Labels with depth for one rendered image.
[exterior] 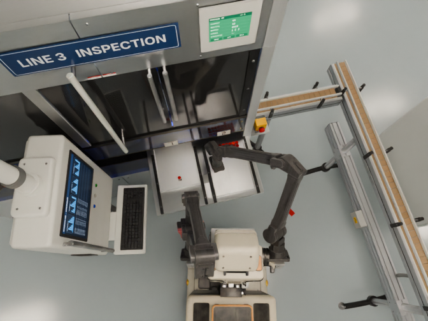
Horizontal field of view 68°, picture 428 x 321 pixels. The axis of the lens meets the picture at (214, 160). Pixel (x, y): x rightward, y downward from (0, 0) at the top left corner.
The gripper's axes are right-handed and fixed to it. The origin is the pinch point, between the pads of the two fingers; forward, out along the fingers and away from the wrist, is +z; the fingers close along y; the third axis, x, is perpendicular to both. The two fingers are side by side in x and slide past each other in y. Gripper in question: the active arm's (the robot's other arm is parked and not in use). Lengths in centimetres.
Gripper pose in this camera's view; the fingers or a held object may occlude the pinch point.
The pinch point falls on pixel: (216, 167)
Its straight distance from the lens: 192.4
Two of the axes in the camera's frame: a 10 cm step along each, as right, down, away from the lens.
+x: -9.5, 2.9, -1.2
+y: -3.1, -8.9, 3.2
